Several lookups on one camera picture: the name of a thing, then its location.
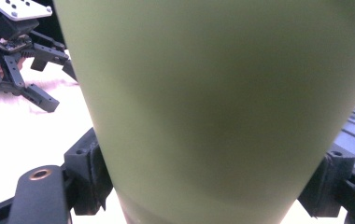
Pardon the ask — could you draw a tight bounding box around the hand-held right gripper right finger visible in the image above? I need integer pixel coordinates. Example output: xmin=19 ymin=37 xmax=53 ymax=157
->
xmin=297 ymin=150 xmax=355 ymax=219

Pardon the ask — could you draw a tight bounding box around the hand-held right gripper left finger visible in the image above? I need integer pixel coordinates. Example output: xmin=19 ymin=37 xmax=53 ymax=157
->
xmin=64 ymin=126 xmax=115 ymax=217

